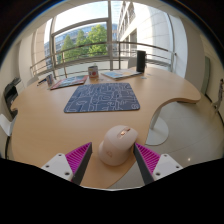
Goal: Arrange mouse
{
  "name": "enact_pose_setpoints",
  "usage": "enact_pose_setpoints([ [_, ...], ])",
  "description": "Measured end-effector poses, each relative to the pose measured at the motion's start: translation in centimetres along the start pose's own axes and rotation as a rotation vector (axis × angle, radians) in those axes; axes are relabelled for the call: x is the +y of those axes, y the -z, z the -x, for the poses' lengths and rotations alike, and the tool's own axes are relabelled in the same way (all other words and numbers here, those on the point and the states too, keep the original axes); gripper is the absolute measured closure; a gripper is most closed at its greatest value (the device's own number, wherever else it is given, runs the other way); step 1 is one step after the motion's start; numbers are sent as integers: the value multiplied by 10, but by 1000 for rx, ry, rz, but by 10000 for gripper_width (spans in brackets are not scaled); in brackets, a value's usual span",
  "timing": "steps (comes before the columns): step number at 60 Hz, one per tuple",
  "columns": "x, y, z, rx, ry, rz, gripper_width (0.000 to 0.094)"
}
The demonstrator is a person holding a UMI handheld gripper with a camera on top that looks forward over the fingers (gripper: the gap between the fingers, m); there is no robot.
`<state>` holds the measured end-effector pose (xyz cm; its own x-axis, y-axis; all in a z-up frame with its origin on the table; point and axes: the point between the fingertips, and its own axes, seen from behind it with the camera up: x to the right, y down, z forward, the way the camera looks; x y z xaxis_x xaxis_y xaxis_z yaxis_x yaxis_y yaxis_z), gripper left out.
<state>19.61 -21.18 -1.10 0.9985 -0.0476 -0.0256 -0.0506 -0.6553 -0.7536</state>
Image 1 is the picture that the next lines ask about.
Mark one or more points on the black printer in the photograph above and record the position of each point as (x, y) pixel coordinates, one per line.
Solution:
(10, 93)

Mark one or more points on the small blue white can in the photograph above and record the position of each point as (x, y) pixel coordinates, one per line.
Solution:
(49, 80)

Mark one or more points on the metal balcony railing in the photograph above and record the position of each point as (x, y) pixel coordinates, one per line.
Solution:
(100, 57)

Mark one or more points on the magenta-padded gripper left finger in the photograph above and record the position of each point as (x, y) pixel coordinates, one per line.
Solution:
(63, 165)

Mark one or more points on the red white mug with plant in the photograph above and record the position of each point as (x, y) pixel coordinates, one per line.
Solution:
(93, 72)

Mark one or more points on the beige computer mouse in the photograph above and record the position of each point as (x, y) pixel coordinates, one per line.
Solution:
(116, 145)

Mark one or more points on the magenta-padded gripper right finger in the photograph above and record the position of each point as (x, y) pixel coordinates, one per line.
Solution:
(159, 165)

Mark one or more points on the black cylinder speaker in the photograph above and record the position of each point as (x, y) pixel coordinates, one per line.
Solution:
(141, 61)

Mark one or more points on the white chair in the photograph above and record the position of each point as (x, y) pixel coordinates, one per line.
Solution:
(132, 62)
(32, 81)
(6, 125)

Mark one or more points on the light blue magazine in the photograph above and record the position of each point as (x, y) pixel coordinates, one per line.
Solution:
(120, 74)

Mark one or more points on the red magazine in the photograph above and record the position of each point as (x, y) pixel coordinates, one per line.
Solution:
(68, 81)

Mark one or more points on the blue patterned mouse pad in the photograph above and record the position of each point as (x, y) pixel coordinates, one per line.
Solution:
(101, 97)

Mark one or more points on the dark marker pen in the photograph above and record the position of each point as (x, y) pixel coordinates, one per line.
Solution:
(41, 81)

